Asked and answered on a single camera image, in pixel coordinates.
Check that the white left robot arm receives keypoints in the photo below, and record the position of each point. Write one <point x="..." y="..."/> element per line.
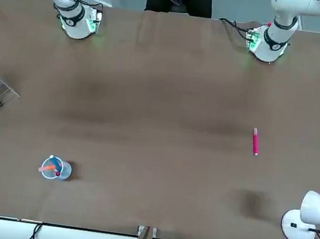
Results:
<point x="271" y="47"/>

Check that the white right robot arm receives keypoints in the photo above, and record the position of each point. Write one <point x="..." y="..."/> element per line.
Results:
<point x="75" y="26"/>

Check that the pink marker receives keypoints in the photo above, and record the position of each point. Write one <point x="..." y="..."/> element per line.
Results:
<point x="255" y="142"/>

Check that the white desk lamp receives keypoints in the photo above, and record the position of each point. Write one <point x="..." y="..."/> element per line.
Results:
<point x="313" y="207"/>

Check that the orange pen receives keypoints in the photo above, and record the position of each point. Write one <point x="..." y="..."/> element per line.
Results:
<point x="49" y="167"/>

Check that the blue pen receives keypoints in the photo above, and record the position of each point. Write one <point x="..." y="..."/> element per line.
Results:
<point x="58" y="165"/>

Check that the clear plastic pen cup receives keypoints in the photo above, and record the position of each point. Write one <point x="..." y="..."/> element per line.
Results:
<point x="66" y="172"/>

